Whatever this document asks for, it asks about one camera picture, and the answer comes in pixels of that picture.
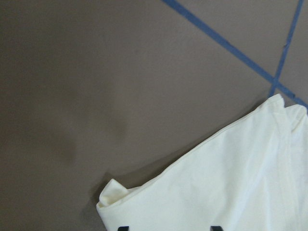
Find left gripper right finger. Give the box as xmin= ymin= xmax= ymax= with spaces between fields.
xmin=210 ymin=226 xmax=222 ymax=231

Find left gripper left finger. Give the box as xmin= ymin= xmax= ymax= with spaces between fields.
xmin=118 ymin=226 xmax=129 ymax=231

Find cream long-sleeve cat shirt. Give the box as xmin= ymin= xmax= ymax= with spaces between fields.
xmin=96 ymin=94 xmax=308 ymax=231

